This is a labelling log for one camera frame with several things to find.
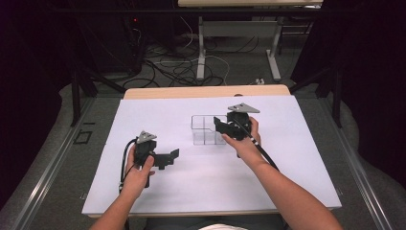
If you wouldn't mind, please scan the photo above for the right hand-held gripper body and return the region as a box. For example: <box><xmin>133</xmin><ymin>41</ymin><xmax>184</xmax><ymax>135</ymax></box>
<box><xmin>226</xmin><ymin>102</ymin><xmax>261</xmax><ymax>142</ymax></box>

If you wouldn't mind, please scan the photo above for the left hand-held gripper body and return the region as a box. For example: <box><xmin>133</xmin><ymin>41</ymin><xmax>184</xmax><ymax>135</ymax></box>
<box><xmin>133</xmin><ymin>130</ymin><xmax>158</xmax><ymax>169</ymax></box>

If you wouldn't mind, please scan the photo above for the clear plastic compartment organizer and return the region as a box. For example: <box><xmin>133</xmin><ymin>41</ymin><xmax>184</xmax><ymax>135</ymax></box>
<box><xmin>191</xmin><ymin>114</ymin><xmax>229</xmax><ymax>147</ymax></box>

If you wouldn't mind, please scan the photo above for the person's right hand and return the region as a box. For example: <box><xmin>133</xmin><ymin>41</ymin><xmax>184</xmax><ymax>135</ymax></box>
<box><xmin>221</xmin><ymin>116</ymin><xmax>269</xmax><ymax>171</ymax></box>

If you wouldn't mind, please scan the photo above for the person's left hand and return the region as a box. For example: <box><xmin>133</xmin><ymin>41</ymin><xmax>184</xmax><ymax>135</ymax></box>
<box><xmin>120</xmin><ymin>145</ymin><xmax>157</xmax><ymax>198</ymax></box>

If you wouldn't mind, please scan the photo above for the light wooden table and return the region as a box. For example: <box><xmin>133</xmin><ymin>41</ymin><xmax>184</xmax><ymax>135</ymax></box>
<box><xmin>81</xmin><ymin>83</ymin><xmax>343</xmax><ymax>219</ymax></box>

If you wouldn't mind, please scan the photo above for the white table cover sheet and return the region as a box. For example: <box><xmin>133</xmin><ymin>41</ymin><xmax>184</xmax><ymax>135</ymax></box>
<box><xmin>81</xmin><ymin>95</ymin><xmax>343</xmax><ymax>216</ymax></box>

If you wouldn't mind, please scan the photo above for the black metal stand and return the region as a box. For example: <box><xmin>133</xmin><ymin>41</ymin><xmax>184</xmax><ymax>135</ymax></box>
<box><xmin>70</xmin><ymin>67</ymin><xmax>127</xmax><ymax>127</ymax></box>
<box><xmin>287</xmin><ymin>66</ymin><xmax>345</xmax><ymax>129</ymax></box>

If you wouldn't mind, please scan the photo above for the person's white shirt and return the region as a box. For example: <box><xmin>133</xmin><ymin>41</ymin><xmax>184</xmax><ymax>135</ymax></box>
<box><xmin>196</xmin><ymin>223</ymin><xmax>250</xmax><ymax>230</ymax></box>

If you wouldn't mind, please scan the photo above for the white desk with metal legs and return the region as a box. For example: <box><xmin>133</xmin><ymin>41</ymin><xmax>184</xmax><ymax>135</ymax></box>
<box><xmin>177</xmin><ymin>0</ymin><xmax>325</xmax><ymax>81</ymax></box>

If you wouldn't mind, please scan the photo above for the dark computer tower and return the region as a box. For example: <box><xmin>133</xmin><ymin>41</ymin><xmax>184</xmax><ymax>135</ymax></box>
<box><xmin>95</xmin><ymin>12</ymin><xmax>146</xmax><ymax>75</ymax></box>

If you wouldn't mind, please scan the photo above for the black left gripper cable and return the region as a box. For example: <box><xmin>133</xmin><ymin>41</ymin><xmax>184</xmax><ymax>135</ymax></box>
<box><xmin>119</xmin><ymin>138</ymin><xmax>139</xmax><ymax>195</ymax></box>

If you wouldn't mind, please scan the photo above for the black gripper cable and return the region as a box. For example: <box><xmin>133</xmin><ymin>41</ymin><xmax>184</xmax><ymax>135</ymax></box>
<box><xmin>119</xmin><ymin>138</ymin><xmax>139</xmax><ymax>195</ymax></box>
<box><xmin>234</xmin><ymin>119</ymin><xmax>281</xmax><ymax>173</ymax></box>

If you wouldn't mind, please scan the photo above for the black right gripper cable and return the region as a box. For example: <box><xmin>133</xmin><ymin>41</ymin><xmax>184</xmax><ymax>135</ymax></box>
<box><xmin>234</xmin><ymin>119</ymin><xmax>281</xmax><ymax>173</ymax></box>

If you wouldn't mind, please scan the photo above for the white floor cable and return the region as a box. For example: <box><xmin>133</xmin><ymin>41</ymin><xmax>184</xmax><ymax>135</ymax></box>
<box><xmin>178</xmin><ymin>15</ymin><xmax>232</xmax><ymax>86</ymax></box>

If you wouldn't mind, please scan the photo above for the tangle of black floor cables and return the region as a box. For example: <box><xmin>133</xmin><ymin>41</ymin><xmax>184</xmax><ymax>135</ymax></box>
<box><xmin>122</xmin><ymin>34</ymin><xmax>260</xmax><ymax>89</ymax></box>

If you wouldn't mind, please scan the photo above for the aluminium floor rail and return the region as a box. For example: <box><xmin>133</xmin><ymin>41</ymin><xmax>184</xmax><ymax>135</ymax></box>
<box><xmin>11</xmin><ymin>97</ymin><xmax>97</xmax><ymax>230</ymax></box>
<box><xmin>319</xmin><ymin>95</ymin><xmax>395</xmax><ymax>230</ymax></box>

